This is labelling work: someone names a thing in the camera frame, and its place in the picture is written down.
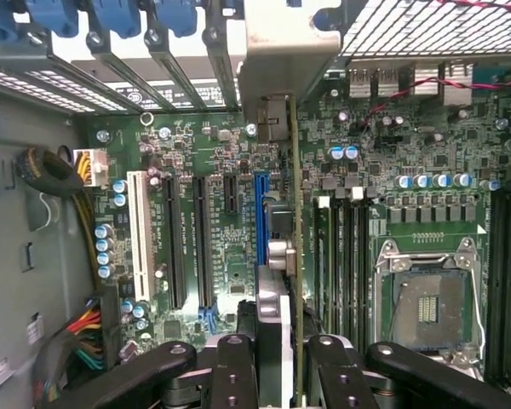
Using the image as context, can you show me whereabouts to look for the short black expansion slot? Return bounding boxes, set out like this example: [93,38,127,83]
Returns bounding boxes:
[223,174,242,215]

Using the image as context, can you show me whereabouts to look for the black sleeved yellow wires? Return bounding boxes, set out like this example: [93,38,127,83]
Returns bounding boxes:
[14,144,99,291]

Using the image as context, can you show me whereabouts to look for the red twisted wire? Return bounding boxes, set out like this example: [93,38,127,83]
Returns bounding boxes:
[357,0,511,129]

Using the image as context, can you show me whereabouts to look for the white power connector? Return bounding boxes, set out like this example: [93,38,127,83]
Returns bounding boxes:
[72,147,110,188]

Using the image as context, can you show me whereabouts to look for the blue expansion slot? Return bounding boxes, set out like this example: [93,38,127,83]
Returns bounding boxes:
[254,171,270,268]

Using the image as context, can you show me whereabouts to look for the black RAM stick green label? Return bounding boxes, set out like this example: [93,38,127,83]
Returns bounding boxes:
[313,194,334,342]

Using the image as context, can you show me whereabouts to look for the CPU socket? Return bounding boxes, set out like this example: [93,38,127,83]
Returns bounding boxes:
[374,238,486,367]

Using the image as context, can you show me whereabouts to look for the long black expansion slot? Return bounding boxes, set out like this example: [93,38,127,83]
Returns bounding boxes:
[193,176,215,311]
[164,174,187,311]

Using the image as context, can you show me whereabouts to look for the white expansion slot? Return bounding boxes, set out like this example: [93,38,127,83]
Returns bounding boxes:
[126,170,153,302]

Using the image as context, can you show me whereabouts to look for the green motherboard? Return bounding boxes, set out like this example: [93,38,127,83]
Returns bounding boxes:
[84,59,511,384]

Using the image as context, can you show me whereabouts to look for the open black PC case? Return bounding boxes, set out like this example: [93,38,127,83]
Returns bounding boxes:
[0,0,511,409]

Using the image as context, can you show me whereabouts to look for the coloured power wire bundle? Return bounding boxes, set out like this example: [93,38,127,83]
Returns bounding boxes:
[32,296,107,409]

